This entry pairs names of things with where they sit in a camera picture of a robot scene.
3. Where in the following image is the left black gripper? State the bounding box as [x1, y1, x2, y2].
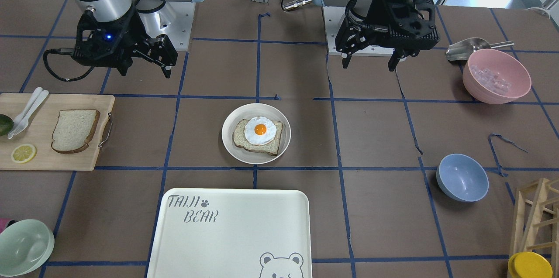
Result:
[335, 0, 441, 72]

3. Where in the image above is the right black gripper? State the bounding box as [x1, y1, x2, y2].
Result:
[71, 7, 178, 79]

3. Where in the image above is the bread slice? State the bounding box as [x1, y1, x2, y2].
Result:
[232, 119, 284, 156]
[51, 110, 100, 154]

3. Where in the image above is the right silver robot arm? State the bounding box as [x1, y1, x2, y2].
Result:
[43, 0, 204, 82]

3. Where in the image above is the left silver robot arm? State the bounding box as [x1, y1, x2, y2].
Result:
[313, 0, 441, 72]

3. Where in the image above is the white round plate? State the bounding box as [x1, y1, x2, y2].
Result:
[221, 103, 291, 165]

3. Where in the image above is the bread slice under egg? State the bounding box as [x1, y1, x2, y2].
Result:
[232, 119, 284, 156]

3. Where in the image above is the metal scoop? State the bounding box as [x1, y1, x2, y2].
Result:
[445, 38, 515, 62]

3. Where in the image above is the pink bowl with ice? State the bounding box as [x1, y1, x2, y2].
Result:
[462, 49, 532, 104]

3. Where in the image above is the wooden cutting board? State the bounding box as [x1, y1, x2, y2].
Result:
[0, 93, 114, 171]

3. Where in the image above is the white plastic fork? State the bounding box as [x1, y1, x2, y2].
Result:
[7, 87, 43, 139]

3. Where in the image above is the white plastic spoon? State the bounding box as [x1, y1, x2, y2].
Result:
[11, 90, 49, 137]

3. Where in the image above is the fried egg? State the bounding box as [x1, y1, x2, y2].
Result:
[244, 117, 278, 145]

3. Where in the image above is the green avocado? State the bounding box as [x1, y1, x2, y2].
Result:
[0, 114, 14, 137]

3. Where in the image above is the lemon slice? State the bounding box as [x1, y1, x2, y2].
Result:
[10, 144, 37, 164]

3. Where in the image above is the blue bowl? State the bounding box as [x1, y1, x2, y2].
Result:
[436, 154, 489, 202]

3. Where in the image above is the cream bear tray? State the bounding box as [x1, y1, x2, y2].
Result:
[146, 187, 313, 278]

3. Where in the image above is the pink cloth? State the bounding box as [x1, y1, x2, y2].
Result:
[0, 218, 17, 233]

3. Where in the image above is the green bowl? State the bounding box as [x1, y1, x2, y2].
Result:
[0, 219, 55, 277]

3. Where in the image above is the wooden rack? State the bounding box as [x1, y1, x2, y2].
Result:
[509, 178, 559, 278]

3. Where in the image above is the yellow lid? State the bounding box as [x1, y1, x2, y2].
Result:
[507, 251, 553, 278]

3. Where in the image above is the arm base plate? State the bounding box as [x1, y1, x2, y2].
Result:
[139, 2, 197, 51]
[323, 6, 394, 57]

